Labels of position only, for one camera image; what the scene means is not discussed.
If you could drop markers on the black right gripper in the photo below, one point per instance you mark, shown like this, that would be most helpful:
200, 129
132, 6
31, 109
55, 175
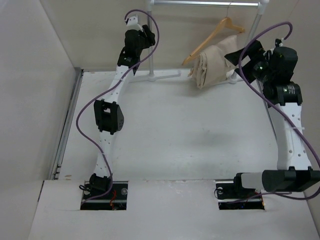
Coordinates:
256, 52

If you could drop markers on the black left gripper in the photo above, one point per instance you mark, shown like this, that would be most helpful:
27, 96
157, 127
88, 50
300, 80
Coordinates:
147, 37

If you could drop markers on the white clothes rack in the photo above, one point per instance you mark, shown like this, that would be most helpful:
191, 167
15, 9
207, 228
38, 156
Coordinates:
224, 23

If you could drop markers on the beige trousers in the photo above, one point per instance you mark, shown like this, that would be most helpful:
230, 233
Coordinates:
210, 67

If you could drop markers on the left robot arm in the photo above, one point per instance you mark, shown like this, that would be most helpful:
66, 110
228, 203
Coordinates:
107, 111

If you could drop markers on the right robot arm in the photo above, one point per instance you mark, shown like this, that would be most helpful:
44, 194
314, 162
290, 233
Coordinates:
294, 171

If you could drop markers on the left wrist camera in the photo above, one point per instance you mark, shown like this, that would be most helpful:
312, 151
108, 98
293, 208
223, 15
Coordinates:
132, 23

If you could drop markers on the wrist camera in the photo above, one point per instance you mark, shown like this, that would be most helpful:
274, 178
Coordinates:
132, 23
279, 42

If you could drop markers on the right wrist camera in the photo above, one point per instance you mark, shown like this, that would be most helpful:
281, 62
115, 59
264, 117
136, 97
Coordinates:
279, 42

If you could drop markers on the left aluminium frame rail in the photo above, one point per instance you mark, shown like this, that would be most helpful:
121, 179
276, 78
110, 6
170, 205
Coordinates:
63, 139

